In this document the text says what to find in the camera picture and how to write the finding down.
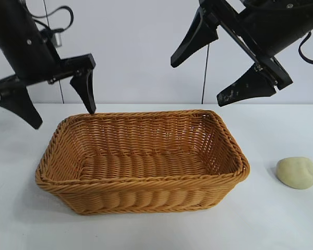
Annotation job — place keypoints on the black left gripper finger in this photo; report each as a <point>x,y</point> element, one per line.
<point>21,106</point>
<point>84,88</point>

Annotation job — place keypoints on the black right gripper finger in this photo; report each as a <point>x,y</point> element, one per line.
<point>195,39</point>
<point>247,88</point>

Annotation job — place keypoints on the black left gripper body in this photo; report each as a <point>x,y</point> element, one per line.
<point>21,47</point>

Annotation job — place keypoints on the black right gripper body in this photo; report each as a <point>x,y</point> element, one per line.
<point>276,26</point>

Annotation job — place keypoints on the brown woven wicker basket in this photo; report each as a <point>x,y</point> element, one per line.
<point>146,166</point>

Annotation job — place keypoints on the pale yellow egg yolk pastry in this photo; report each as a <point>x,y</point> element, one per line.
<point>296,172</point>

